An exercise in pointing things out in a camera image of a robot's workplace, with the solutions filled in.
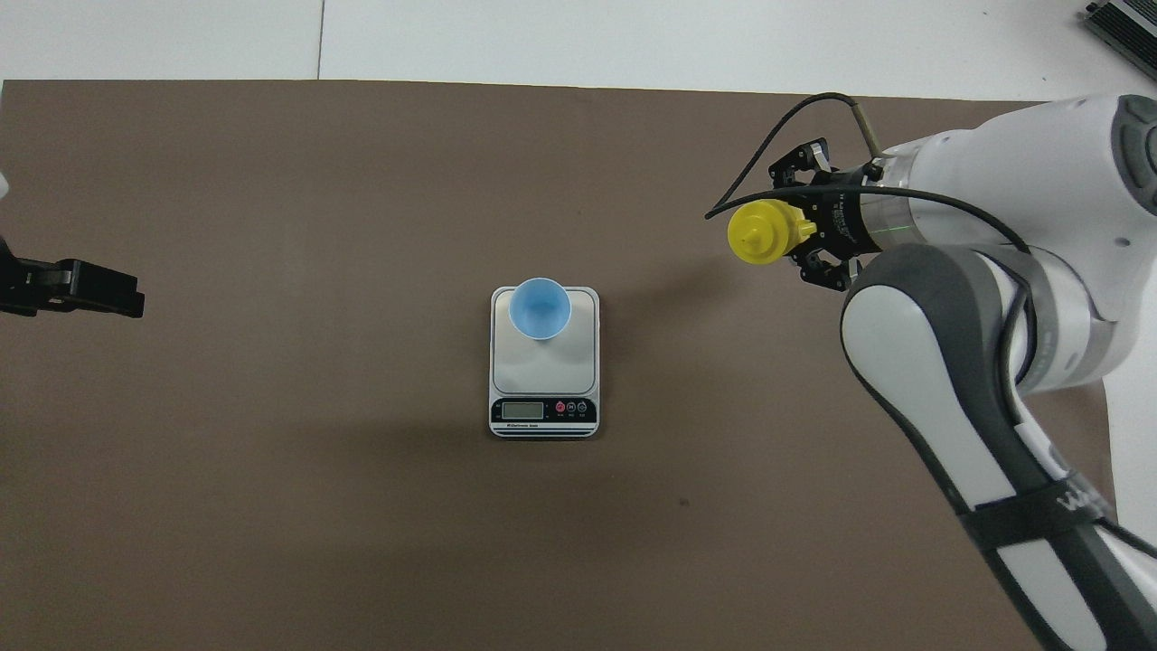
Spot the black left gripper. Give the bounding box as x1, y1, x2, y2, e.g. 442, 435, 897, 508
0, 237, 146, 319

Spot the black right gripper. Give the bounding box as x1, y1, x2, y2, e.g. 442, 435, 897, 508
768, 138, 874, 292

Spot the yellow squeeze bottle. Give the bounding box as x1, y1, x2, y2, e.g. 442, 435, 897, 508
728, 201, 819, 266

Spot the light blue plastic cup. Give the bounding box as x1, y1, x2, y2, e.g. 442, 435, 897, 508
508, 277, 572, 341

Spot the silver digital kitchen scale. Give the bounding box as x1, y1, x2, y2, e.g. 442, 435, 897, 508
489, 286, 600, 439

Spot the brown paper mat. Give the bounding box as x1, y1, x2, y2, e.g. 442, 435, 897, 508
0, 80, 1135, 651

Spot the grey metal device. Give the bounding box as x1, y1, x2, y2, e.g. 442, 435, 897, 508
1085, 0, 1157, 82

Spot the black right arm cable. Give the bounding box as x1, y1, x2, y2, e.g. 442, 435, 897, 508
705, 93, 1040, 381

